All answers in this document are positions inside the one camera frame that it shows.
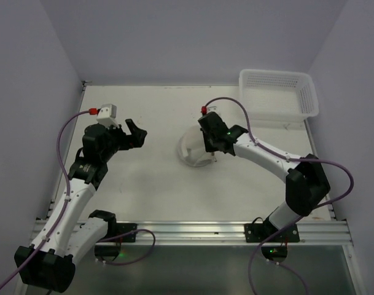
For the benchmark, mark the white plastic basket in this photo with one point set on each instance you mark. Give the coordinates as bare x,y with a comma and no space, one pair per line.
281,96

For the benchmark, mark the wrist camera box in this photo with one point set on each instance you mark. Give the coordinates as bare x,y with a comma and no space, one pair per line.
107,115
211,109

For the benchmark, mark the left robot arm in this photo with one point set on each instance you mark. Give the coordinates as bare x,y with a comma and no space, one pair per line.
50,262

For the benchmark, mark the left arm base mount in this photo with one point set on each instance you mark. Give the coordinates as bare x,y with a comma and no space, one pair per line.
111,252

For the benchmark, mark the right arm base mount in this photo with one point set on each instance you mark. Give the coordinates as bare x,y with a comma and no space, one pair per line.
258,230

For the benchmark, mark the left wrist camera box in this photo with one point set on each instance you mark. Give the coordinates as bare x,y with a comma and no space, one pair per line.
107,115

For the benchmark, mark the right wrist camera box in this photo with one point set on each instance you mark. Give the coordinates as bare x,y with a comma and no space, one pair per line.
211,109

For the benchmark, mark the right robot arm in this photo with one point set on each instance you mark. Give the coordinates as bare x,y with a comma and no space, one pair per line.
305,181

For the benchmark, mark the aluminium rail frame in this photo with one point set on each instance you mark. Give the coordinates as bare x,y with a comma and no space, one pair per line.
190,234

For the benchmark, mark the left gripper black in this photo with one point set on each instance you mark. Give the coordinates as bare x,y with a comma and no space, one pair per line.
125,137

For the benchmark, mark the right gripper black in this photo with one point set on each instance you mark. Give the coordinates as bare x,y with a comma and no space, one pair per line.
212,142

